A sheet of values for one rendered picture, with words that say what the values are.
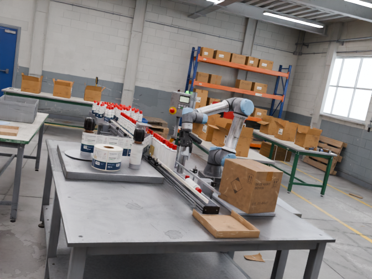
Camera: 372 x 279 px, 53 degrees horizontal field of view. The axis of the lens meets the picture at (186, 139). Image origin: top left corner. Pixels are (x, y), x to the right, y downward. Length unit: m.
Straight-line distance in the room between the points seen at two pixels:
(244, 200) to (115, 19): 8.65
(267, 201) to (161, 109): 8.48
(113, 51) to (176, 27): 1.85
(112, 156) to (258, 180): 0.99
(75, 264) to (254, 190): 1.13
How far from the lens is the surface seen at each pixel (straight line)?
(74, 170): 2.56
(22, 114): 4.58
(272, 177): 2.41
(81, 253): 1.77
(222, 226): 2.12
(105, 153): 2.61
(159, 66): 10.64
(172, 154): 2.85
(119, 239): 1.77
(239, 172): 2.40
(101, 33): 10.50
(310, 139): 7.00
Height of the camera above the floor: 1.57
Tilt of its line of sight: 9 degrees down
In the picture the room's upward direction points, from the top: 10 degrees clockwise
